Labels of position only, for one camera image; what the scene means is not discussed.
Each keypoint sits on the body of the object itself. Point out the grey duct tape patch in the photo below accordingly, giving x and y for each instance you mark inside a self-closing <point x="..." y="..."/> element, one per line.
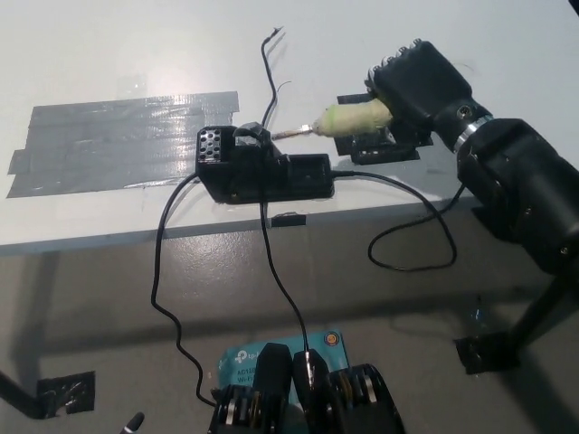
<point x="113" y="140"/>

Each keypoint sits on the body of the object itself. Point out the dark object under table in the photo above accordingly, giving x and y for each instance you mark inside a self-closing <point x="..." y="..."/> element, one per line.
<point x="481" y="216"/>

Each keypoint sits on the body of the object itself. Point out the black table leg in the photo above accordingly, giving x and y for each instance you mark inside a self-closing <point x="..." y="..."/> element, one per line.
<point x="18" y="391"/>
<point x="538" y="312"/>

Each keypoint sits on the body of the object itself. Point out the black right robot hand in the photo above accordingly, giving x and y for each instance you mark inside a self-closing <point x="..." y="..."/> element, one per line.
<point x="420" y="81"/>

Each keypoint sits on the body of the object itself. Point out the teal tp-link box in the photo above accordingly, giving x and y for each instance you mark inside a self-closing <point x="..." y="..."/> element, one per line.
<point x="244" y="359"/>

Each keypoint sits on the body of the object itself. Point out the square black tape patch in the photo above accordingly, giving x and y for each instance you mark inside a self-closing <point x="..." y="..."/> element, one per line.
<point x="375" y="151"/>

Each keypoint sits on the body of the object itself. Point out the black soldering station base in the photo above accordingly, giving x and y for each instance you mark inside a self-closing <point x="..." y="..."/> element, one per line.
<point x="262" y="181"/>

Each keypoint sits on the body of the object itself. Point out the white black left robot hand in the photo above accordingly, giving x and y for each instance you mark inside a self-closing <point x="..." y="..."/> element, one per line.
<point x="133" y="425"/>

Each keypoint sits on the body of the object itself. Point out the tape-wrapped soldering iron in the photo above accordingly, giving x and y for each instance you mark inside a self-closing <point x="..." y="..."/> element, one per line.
<point x="353" y="119"/>

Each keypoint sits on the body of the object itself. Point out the black robot torso blocks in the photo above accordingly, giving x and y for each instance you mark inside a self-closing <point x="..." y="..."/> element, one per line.
<point x="276" y="384"/>

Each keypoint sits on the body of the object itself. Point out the small black tape strip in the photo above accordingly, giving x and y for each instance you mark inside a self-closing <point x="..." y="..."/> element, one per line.
<point x="289" y="220"/>

